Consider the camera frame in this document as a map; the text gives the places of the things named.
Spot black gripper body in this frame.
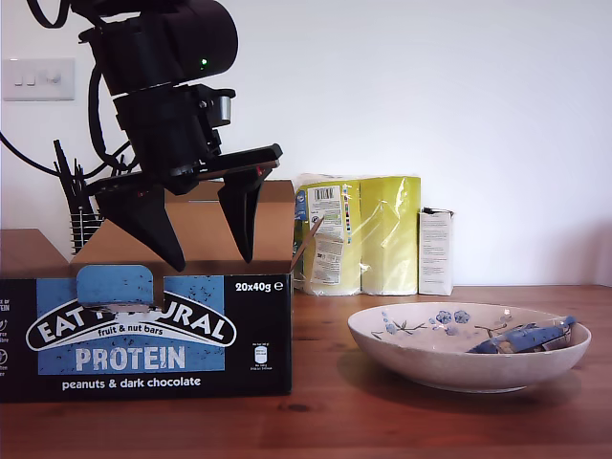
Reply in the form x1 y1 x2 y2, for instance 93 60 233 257
93 84 284 197

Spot blue protein snackbar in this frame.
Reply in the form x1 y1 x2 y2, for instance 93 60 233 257
466 314 579 356

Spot black blue snackbar carton box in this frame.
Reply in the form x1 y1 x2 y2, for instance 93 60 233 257
0 179 325 405

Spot small white carton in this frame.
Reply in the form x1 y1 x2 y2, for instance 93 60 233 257
418 207 455 296

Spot white ceramic plate blue flowers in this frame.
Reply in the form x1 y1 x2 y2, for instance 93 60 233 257
347 301 593 394

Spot black thin stick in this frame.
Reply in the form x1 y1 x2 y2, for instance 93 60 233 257
53 161 77 215
52 139 87 216
73 158 93 212

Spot yellow paper towel pack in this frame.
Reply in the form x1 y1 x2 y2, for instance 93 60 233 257
292 172 423 297

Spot wire mesh stick holder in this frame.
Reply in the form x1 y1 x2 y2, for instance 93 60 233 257
70 209 104 255

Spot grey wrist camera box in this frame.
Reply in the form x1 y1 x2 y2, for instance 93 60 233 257
190 84 236 130

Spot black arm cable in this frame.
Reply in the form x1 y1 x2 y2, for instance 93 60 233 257
87 65 140 174
26 0 74 29
0 131 135 179

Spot white wall light switch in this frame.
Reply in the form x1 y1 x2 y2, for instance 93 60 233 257
2 57 77 103

